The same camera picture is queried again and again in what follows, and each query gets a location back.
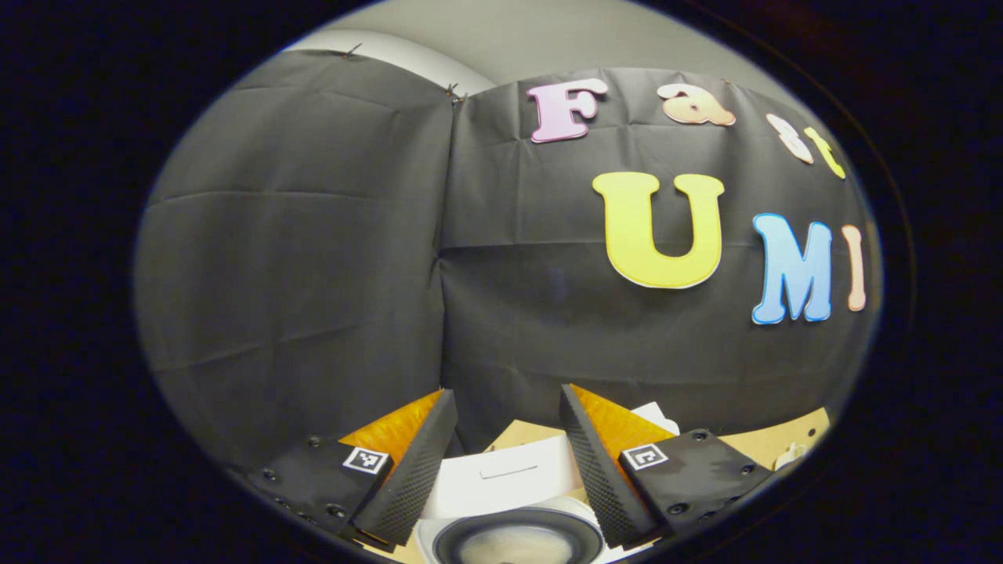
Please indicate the black backdrop cloth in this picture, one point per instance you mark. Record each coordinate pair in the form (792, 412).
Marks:
(298, 258)

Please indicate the white rice cooker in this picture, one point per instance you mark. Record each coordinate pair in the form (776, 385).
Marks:
(501, 489)

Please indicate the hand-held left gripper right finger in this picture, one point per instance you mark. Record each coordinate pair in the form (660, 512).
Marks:
(599, 478)

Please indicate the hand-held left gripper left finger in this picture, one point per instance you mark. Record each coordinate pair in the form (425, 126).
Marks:
(415, 478)

